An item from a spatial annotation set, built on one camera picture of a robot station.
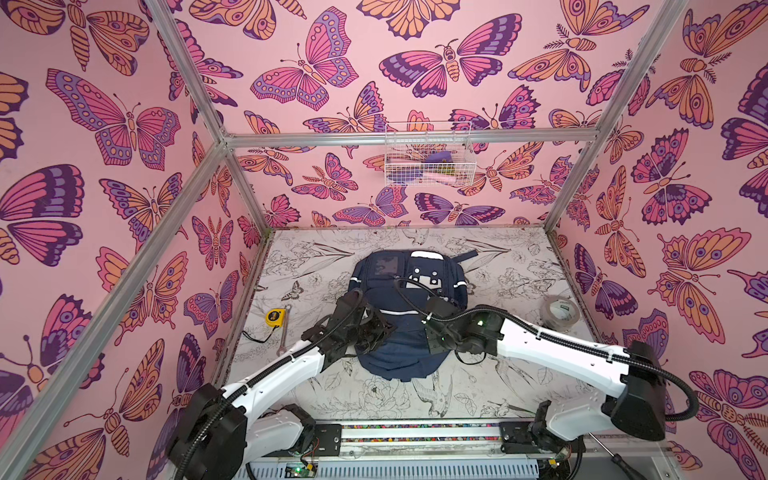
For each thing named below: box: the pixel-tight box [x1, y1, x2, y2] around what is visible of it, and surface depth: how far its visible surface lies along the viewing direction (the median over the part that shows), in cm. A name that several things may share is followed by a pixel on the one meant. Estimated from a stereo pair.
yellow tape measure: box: [265, 308, 286, 327], surface depth 96 cm
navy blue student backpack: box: [348, 250, 478, 382], surface depth 94 cm
